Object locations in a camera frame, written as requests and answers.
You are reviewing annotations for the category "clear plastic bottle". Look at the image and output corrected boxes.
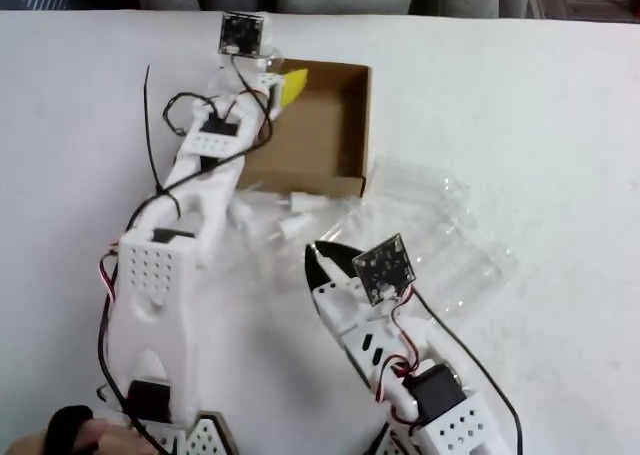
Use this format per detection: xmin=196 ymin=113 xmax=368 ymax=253
xmin=319 ymin=194 xmax=479 ymax=256
xmin=371 ymin=153 xmax=472 ymax=210
xmin=412 ymin=232 xmax=518 ymax=301
xmin=209 ymin=229 xmax=307 ymax=301
xmin=258 ymin=41 xmax=290 ymax=75

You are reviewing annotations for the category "cardboard box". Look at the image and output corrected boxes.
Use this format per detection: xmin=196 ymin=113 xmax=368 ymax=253
xmin=233 ymin=58 xmax=376 ymax=199

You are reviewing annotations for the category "white spray top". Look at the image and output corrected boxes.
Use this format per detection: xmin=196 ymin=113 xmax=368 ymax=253
xmin=286 ymin=190 xmax=332 ymax=214

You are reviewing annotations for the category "person's hand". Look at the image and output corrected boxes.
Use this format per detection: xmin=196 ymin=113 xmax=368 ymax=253
xmin=0 ymin=407 xmax=168 ymax=455

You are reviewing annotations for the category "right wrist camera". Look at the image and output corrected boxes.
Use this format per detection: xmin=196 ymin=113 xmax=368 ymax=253
xmin=351 ymin=233 xmax=418 ymax=306

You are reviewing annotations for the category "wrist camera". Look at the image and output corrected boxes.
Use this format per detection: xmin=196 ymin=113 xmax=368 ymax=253
xmin=217 ymin=11 xmax=267 ymax=58
xmin=351 ymin=233 xmax=418 ymax=306

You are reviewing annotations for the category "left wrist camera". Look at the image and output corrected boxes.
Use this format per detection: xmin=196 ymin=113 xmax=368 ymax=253
xmin=217 ymin=11 xmax=267 ymax=58

